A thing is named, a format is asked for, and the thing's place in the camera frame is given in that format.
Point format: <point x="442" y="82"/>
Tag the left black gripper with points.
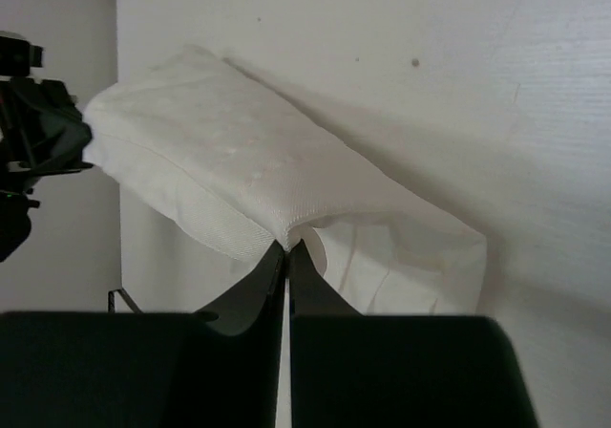
<point x="43" y="134"/>

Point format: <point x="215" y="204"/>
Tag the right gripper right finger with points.
<point x="354" y="370"/>

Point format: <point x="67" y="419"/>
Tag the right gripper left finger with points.
<point x="216" y="367"/>

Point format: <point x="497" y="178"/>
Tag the white pleated skirt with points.
<point x="215" y="168"/>

